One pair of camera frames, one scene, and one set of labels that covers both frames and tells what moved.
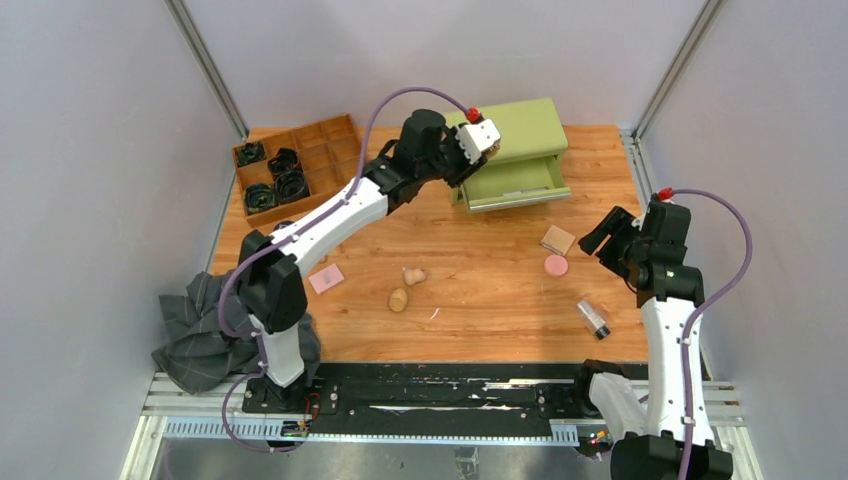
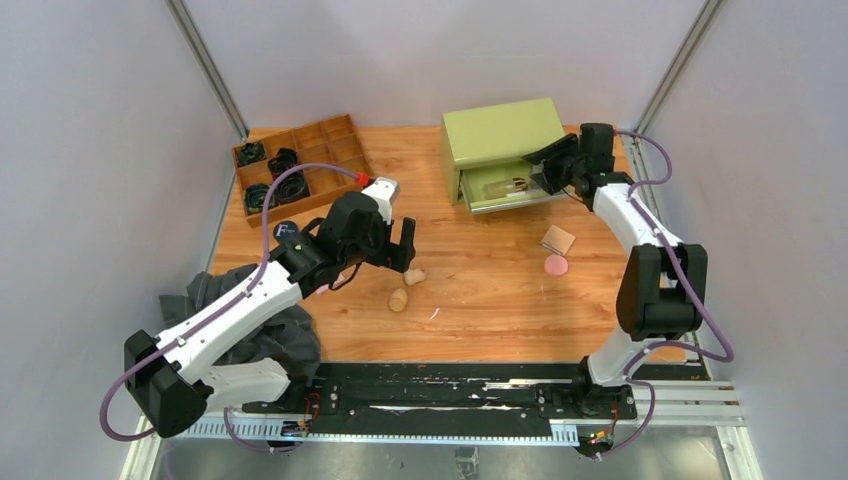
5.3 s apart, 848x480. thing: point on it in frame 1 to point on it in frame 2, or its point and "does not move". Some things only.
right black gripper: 618,223 to 547,179
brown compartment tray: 291,171 does not move
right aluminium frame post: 677,68 does not move
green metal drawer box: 528,166 does not move
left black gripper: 467,169 to 392,254
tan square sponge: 557,240 does not move
